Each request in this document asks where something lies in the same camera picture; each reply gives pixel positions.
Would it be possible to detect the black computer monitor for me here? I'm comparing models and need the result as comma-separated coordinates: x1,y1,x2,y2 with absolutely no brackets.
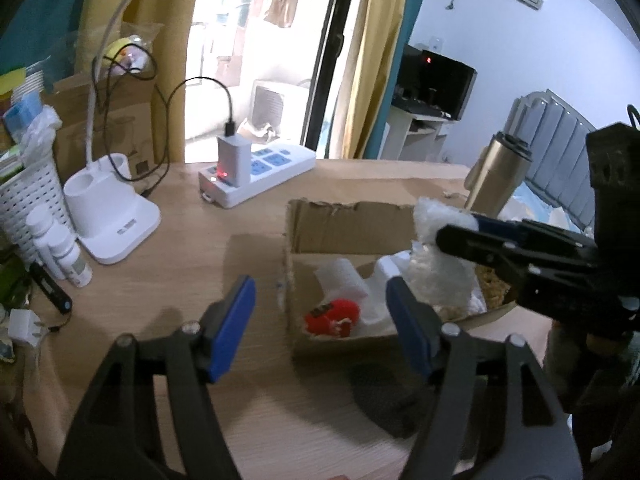
401,44,427,104
420,50,477,121

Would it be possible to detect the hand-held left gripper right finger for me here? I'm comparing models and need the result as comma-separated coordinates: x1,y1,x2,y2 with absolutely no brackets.
385,276,583,480

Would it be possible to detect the white plastic basket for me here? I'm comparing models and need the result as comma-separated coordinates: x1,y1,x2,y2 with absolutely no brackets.
0,152,76,262

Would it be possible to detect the white power strip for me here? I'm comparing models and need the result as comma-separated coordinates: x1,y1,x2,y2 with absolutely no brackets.
198,142,317,209

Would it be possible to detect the blue pack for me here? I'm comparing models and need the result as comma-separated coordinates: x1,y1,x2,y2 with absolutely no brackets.
2,94,46,134

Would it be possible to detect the cardboard box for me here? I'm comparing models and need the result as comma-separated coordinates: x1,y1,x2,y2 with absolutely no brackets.
281,198,518,361

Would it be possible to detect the steel tumbler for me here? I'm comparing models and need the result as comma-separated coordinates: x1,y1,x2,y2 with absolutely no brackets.
462,130,534,219

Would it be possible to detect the white balcony appliance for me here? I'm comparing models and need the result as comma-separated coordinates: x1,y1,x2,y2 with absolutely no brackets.
249,80,297,132

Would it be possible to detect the blue printed blanket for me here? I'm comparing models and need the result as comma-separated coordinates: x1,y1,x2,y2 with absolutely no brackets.
509,181,592,234

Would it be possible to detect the white pill bottle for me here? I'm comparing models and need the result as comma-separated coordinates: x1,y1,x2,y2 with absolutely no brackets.
57,242,94,289
42,224,77,272
24,204,55,257

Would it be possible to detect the grey bed headboard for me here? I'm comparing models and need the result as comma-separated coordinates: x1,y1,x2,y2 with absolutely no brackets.
499,88,602,231

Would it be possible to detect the green round item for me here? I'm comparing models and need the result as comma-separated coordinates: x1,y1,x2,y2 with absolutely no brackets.
0,254,27,302

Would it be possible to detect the red plush toy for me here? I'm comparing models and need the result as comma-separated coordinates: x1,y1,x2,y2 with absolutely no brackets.
304,298,362,339

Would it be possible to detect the black door frame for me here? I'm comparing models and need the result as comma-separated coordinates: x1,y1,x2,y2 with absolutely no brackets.
300,0,374,159

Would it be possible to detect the white charger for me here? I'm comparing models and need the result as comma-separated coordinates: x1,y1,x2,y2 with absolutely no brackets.
215,134,253,186

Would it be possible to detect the white plug adapter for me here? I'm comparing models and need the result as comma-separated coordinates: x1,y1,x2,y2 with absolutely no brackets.
7,308,49,346

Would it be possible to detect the white plastic bag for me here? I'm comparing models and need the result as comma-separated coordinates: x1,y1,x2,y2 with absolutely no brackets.
20,104,64,162

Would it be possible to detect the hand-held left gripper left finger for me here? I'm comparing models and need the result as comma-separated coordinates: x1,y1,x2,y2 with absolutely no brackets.
57,275,257,480

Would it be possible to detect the brown paper bag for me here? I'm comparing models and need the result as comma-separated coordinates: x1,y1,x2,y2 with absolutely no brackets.
44,22,169,182

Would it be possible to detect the black charger cable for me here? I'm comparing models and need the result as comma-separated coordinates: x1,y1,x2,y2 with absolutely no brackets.
92,44,236,199

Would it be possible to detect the black handheld tool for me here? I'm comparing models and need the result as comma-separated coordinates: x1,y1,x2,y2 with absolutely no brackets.
28,262,74,314

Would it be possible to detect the yellow toy in clear ball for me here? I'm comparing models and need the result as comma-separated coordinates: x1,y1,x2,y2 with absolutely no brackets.
102,34,152,79

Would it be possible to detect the white computer desk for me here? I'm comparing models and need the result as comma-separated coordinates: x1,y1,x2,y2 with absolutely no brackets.
387,100,452,161

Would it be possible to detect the bubble wrap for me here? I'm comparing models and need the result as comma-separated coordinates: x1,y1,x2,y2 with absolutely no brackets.
409,197,489,322

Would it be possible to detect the brown bear plush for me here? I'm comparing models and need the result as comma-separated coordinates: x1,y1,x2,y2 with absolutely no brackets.
474,264,516,307

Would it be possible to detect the white desk lamp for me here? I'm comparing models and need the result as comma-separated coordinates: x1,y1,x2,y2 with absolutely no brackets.
62,0,261,265

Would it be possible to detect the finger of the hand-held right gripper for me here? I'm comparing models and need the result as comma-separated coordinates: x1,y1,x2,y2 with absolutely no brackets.
434,223,533,282
471,213,597,250

